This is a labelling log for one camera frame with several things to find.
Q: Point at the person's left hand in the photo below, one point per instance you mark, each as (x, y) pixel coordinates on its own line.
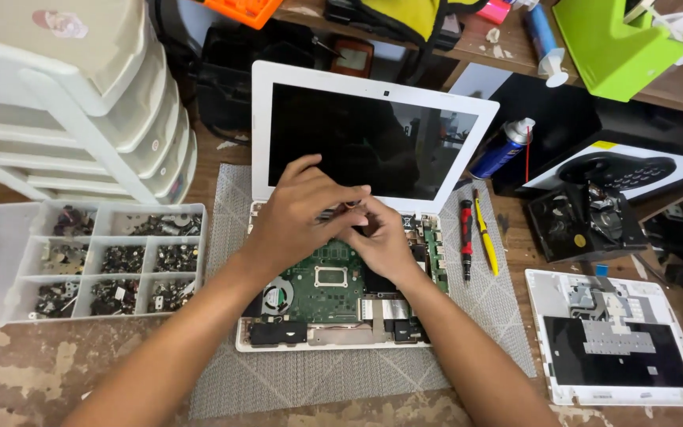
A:
(303, 219)

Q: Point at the person's right hand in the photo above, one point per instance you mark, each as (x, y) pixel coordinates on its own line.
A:
(386, 246)

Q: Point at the person's right fingers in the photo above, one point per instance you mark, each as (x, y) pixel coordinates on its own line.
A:
(371, 216)

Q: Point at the white opened laptop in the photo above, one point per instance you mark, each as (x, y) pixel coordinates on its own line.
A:
(371, 195)

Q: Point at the red black screwdriver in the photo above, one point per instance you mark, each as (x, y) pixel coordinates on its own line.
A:
(466, 237)

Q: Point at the yellow pry tool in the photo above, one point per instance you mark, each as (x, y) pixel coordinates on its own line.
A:
(486, 237)

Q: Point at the blue spray can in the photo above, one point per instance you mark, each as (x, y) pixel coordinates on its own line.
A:
(503, 148)

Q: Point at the grey patterned work mat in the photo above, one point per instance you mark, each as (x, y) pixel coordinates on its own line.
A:
(347, 367)

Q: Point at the brown framed small box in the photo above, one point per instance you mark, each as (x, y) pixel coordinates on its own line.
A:
(352, 58)

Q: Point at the yellow black bag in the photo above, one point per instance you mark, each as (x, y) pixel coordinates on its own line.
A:
(415, 21)

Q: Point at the black disassembled device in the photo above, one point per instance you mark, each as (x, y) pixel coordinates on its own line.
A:
(587, 222)

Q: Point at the orange plastic tray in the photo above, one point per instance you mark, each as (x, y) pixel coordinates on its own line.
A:
(243, 10)

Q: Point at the black box with printed label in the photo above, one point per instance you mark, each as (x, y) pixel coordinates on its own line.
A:
(602, 142)

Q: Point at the blue white tube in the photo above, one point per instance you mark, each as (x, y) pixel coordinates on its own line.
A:
(546, 44)

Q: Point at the white laptop keyboard cover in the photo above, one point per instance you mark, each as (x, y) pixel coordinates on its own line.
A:
(614, 338)

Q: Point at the clear compartment box of screws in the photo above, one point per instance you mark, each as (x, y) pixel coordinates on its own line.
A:
(86, 261)

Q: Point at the green tape dispenser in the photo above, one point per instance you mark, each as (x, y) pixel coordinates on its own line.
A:
(617, 47)

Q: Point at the white plastic drawer unit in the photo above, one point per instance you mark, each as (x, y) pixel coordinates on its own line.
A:
(74, 101)

